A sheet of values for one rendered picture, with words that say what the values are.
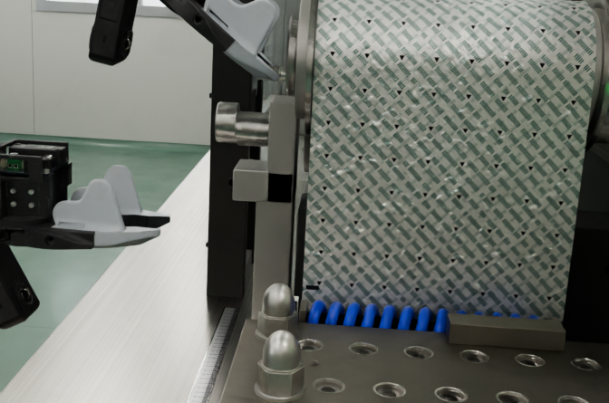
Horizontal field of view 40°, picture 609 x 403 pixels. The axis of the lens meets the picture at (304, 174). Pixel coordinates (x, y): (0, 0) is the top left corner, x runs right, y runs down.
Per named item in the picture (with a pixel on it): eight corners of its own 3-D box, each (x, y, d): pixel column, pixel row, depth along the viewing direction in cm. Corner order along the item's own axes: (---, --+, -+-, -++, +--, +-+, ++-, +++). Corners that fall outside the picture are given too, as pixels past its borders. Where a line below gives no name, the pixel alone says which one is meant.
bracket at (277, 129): (228, 370, 91) (237, 92, 84) (286, 375, 90) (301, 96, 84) (221, 392, 86) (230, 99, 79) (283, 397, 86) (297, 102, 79)
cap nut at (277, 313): (257, 324, 71) (259, 274, 70) (300, 327, 71) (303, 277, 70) (253, 342, 67) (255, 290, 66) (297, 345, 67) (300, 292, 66)
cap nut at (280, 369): (256, 376, 62) (259, 320, 61) (306, 379, 61) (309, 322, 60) (251, 399, 58) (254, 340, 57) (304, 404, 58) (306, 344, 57)
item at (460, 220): (301, 320, 76) (311, 121, 72) (558, 337, 75) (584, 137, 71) (300, 321, 76) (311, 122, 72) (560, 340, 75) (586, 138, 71)
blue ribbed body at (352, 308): (306, 329, 76) (308, 292, 75) (545, 345, 75) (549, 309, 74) (304, 345, 72) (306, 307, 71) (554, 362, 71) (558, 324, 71)
